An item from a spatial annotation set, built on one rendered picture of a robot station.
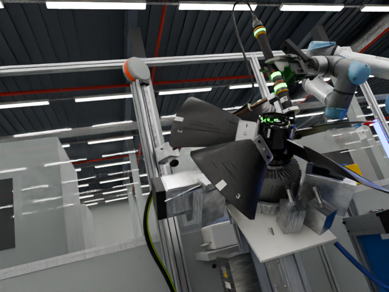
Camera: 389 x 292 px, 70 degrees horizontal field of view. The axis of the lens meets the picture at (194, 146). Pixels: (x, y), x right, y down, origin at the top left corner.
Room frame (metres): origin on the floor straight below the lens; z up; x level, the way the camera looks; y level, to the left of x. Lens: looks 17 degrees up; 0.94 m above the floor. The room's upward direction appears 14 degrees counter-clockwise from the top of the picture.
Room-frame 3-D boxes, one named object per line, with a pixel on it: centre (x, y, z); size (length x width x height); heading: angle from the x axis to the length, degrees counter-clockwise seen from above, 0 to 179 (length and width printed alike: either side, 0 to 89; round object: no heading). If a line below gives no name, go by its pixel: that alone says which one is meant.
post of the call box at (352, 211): (1.31, -0.61, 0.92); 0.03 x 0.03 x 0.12; 17
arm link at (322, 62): (0.99, -0.53, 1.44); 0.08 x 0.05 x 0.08; 17
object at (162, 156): (1.31, 0.14, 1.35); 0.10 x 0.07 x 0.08; 52
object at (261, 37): (0.93, -0.35, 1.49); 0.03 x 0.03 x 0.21
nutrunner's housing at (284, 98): (0.93, -0.35, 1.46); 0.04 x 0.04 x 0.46
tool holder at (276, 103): (0.93, -0.35, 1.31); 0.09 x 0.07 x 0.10; 52
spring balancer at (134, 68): (1.37, 0.22, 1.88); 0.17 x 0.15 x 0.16; 107
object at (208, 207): (0.89, 0.00, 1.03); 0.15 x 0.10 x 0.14; 17
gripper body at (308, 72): (0.96, -0.46, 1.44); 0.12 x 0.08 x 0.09; 107
